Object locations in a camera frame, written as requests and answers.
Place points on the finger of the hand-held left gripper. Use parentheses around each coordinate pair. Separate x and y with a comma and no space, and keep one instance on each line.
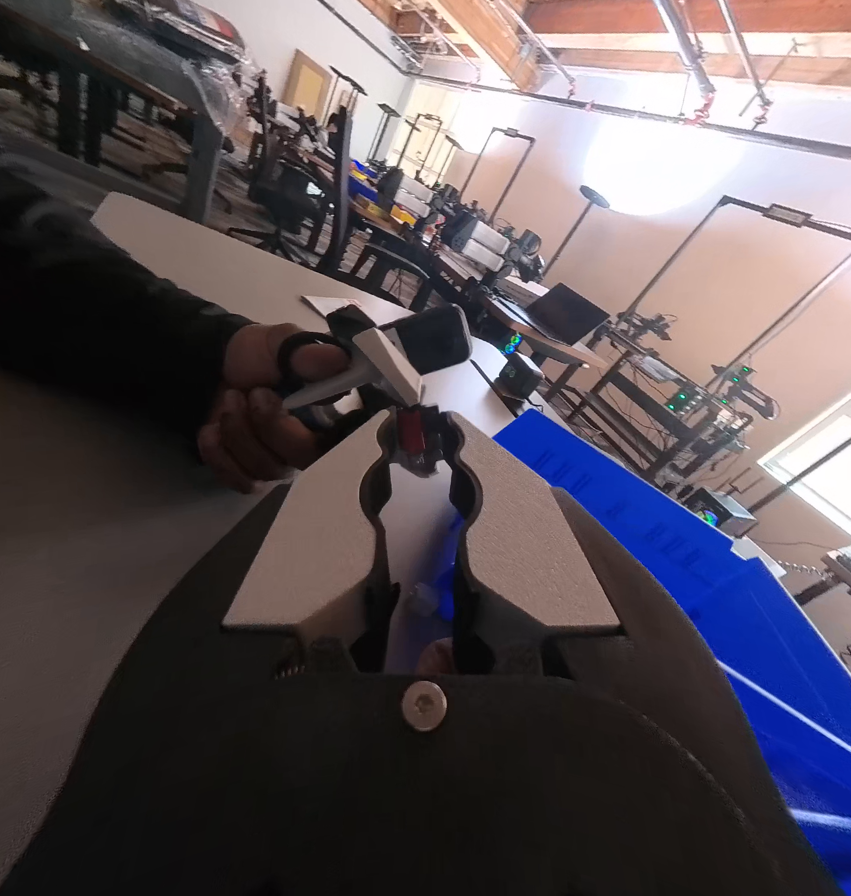
(390,364)

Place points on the large black robot arm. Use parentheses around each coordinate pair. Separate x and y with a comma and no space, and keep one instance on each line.
(527,252)

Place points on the black floor lamp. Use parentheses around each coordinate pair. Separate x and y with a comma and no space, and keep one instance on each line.
(595,196)

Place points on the window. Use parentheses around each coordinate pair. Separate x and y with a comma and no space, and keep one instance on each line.
(831,476)

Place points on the wooden framed board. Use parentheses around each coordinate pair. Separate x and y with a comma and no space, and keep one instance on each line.
(306,84)

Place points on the blue plastic bin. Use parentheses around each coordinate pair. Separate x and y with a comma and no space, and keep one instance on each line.
(817,770)
(845,861)
(607,490)

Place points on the person's left forearm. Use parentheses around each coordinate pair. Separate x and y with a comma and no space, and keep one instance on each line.
(82,301)

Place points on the person's right hand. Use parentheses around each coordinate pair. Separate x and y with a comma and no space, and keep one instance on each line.
(436,658)

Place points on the small side desk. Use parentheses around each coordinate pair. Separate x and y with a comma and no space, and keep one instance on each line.
(845,567)

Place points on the black office chair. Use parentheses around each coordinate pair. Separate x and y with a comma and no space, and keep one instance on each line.
(278,189)
(341,175)

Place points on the black router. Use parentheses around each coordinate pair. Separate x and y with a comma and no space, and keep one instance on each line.
(719,511)

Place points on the small black device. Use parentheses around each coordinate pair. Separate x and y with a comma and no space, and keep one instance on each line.
(522,374)

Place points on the small black robot arm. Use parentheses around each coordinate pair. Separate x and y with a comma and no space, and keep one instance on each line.
(744,392)
(646,329)

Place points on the red and teal brick assembly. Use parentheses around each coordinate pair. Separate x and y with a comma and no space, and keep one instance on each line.
(418,437)

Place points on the black laptop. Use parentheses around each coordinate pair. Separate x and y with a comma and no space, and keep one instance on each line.
(572,311)

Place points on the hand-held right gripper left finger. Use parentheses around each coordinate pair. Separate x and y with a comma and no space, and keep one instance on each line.
(299,560)

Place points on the plastic wrapped black bundle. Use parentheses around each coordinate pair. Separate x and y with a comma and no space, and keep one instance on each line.
(201,21)

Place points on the instruction booklet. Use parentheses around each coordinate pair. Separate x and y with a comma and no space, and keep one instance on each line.
(334,306)

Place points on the grey desk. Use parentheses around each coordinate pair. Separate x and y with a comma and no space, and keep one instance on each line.
(82,595)

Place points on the robot station table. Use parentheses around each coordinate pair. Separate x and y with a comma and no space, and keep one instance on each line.
(677,413)

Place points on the black metal frame rig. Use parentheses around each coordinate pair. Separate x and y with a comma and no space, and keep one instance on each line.
(789,213)

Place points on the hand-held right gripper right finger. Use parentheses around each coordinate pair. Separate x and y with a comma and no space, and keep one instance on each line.
(544,560)

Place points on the grey metal table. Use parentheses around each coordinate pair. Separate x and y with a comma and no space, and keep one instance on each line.
(117,70)

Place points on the person's left hand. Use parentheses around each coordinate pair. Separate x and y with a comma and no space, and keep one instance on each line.
(250,434)

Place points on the white robot base unit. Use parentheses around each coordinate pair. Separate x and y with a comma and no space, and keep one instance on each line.
(478,241)
(411,192)

